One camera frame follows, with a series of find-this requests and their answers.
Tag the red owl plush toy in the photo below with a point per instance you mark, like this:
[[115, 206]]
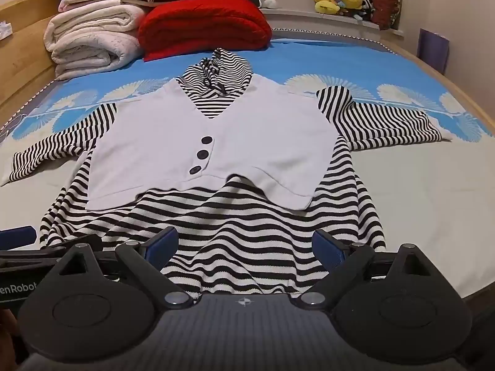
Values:
[[384, 4]]

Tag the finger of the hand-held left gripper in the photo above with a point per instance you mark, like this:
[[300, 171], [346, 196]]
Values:
[[17, 235]]

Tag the striped hooded dress white vest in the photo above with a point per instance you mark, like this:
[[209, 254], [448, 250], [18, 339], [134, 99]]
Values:
[[216, 135]]

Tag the wooden bed frame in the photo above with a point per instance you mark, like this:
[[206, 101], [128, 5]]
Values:
[[27, 46]]

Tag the black white striped plush toy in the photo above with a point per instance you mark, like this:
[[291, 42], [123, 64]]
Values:
[[367, 7]]

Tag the purple paper bag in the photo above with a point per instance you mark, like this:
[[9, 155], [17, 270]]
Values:
[[434, 50]]

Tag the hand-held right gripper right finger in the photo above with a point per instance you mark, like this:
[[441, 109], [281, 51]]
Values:
[[328, 249]]

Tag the white fleece folded blanket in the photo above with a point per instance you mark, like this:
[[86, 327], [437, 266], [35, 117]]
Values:
[[89, 34]]

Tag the red folded blanket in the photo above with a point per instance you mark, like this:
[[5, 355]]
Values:
[[201, 23]]

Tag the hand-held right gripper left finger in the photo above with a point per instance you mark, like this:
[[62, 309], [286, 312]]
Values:
[[162, 246]]

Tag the blue patterned bed sheet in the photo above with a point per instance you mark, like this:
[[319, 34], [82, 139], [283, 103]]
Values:
[[309, 65]]

